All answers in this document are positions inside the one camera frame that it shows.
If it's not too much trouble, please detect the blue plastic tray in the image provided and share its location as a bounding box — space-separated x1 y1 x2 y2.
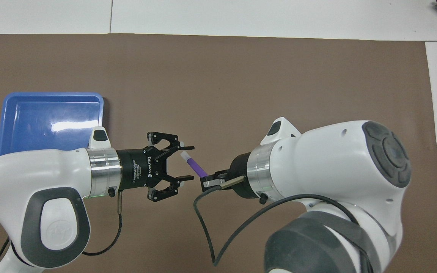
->
0 92 104 160

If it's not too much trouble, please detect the brown table mat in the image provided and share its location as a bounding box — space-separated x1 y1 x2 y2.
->
0 33 437 273

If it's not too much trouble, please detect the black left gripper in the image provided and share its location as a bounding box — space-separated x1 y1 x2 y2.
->
117 132 195 201

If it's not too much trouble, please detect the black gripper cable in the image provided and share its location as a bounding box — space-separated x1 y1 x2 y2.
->
193 176 374 273
0 191 124 273

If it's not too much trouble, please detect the purple marker pen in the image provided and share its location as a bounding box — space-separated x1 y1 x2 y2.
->
181 151 208 178

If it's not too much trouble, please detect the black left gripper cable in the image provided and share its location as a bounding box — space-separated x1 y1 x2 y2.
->
0 191 124 273

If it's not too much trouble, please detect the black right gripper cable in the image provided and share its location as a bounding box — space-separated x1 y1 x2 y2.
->
193 176 374 273

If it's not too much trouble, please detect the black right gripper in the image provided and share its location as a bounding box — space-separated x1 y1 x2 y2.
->
202 152 252 198

